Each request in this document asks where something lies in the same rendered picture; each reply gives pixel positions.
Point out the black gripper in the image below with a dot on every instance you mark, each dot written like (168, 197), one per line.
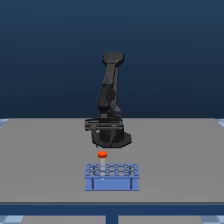
(104, 124)

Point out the dark six-joint robot arm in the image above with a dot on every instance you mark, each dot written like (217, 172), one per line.
(111, 83)

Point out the centrifuge tube with orange cap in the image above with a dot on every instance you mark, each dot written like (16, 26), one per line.
(102, 162)

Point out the blue test tube rack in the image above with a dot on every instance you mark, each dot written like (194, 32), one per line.
(112, 177)

